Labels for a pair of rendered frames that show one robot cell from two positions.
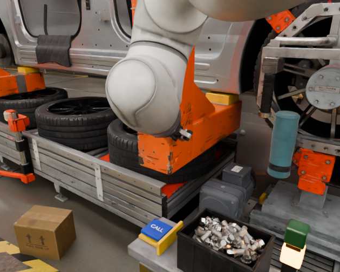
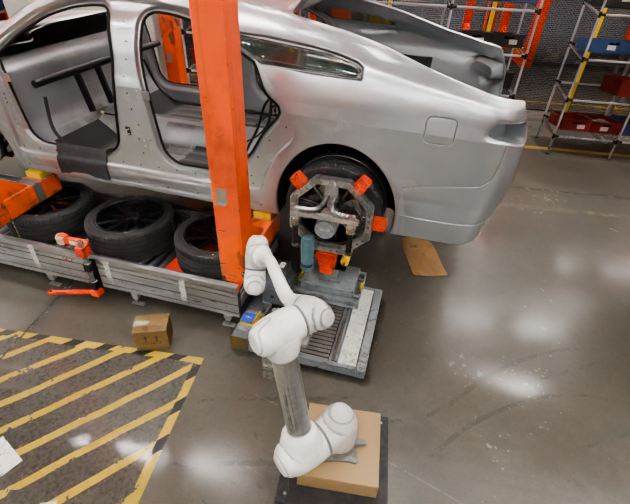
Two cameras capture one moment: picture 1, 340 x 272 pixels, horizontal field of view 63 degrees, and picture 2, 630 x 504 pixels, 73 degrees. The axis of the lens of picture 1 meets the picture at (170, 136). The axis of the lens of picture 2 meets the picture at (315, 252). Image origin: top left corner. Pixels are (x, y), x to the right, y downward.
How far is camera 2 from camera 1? 1.74 m
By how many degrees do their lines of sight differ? 25
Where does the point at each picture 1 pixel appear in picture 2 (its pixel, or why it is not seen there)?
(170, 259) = not seen: hidden behind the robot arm
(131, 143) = (205, 258)
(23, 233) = (140, 337)
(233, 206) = not seen: hidden behind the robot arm
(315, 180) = (327, 267)
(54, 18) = (52, 105)
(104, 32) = (150, 155)
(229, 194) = not seen: hidden behind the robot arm
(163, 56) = (260, 273)
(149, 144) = (229, 269)
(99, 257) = (197, 339)
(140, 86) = (258, 288)
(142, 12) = (252, 262)
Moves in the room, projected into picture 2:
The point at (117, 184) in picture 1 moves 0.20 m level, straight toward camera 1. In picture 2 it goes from (200, 289) to (211, 306)
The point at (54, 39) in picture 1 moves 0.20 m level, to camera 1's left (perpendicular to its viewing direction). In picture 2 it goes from (83, 151) to (52, 154)
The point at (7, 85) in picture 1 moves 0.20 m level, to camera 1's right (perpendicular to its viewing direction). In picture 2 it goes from (27, 198) to (56, 195)
